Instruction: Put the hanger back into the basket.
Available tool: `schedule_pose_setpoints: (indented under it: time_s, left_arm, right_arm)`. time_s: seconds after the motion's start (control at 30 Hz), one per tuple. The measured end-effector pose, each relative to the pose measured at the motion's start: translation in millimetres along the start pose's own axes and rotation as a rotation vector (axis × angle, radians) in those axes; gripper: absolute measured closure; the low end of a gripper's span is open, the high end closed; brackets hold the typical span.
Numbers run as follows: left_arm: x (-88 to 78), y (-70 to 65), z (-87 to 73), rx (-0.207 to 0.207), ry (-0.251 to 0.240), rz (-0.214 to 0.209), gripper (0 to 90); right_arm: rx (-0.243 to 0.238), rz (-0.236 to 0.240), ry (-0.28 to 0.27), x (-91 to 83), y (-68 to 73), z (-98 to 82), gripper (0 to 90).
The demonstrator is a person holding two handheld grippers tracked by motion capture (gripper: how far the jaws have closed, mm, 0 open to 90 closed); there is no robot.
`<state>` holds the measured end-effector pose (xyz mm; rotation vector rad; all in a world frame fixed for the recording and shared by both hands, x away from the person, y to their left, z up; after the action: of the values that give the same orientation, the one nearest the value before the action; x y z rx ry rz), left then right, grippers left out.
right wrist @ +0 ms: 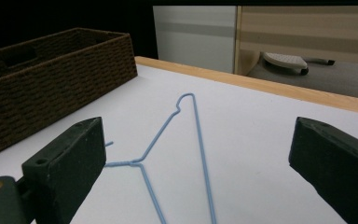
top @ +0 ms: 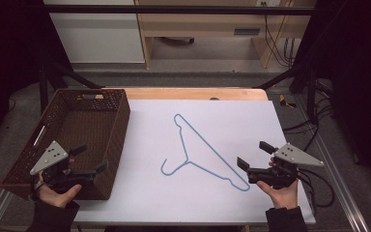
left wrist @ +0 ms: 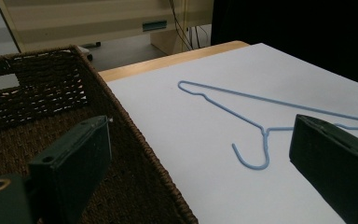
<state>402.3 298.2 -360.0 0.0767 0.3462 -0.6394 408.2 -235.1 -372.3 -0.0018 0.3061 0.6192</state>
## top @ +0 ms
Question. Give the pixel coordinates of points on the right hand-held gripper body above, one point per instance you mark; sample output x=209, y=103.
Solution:
x=283, y=172

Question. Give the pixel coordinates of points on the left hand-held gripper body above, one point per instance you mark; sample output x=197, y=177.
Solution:
x=50, y=158

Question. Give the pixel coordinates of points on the brown woven basket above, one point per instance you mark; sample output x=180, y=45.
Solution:
x=87, y=125

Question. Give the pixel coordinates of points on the person's right hand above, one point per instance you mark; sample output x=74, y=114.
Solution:
x=283, y=196

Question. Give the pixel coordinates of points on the person's left hand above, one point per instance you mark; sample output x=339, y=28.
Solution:
x=58, y=198

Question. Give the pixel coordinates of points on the yellow and black tool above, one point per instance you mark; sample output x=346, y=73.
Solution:
x=283, y=100

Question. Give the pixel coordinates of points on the white paper sheet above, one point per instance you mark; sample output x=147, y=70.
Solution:
x=206, y=206

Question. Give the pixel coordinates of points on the black metal stand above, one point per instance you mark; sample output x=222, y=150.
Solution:
x=310, y=93
x=43, y=87

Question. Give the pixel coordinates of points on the white cabinet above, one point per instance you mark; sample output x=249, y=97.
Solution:
x=99, y=35

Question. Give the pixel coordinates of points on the dark curtain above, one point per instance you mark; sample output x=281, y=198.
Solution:
x=9, y=42
x=357, y=64

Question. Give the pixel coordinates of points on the light wooden desk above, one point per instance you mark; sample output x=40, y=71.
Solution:
x=206, y=24

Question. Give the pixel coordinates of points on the black chair base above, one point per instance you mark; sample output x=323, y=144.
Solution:
x=178, y=40

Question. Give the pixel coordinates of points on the black horizontal frame bar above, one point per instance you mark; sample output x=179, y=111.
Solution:
x=174, y=9

